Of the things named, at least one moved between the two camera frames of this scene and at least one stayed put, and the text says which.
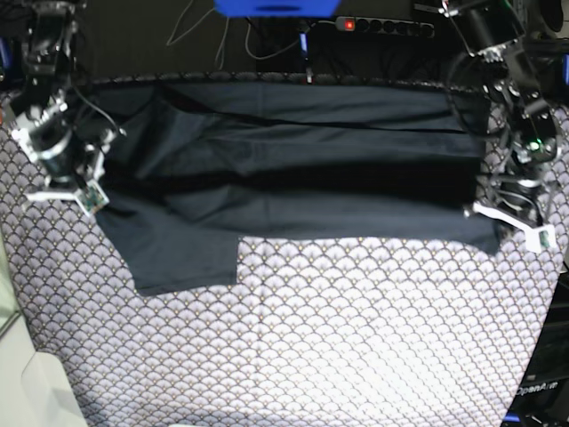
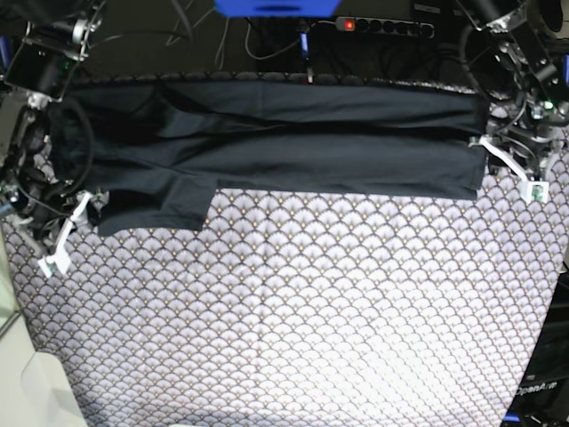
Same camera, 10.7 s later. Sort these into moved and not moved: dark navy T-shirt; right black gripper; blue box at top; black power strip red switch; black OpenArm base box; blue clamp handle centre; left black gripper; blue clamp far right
Moved: left black gripper; right black gripper; dark navy T-shirt
Not moved: blue clamp far right; black OpenArm base box; blue box at top; black power strip red switch; blue clamp handle centre
